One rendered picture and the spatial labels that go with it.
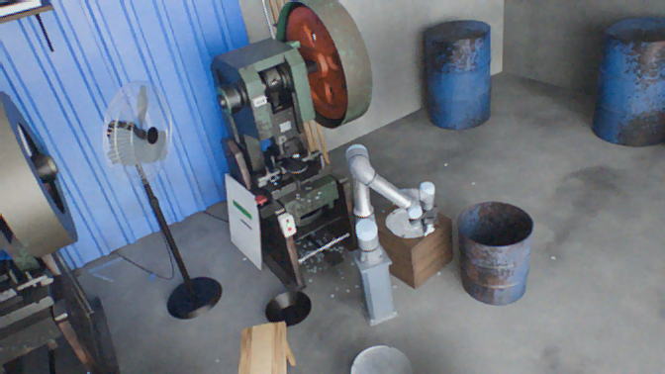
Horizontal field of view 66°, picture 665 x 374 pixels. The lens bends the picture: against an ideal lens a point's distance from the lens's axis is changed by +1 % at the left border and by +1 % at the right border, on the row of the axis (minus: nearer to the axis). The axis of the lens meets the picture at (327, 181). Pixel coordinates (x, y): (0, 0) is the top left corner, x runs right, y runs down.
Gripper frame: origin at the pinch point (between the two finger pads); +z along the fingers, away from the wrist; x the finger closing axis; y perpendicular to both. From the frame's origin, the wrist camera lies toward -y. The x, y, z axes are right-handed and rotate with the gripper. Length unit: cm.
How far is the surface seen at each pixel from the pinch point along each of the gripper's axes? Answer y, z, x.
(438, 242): 13.9, 20.4, 11.4
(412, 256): -7.7, 16.4, 0.4
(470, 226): 33.4, 9.4, 8.4
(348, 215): -36, 11, 46
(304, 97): -53, -73, 62
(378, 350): -47, 13, -62
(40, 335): -217, -2, -14
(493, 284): 31.3, 24.0, -28.3
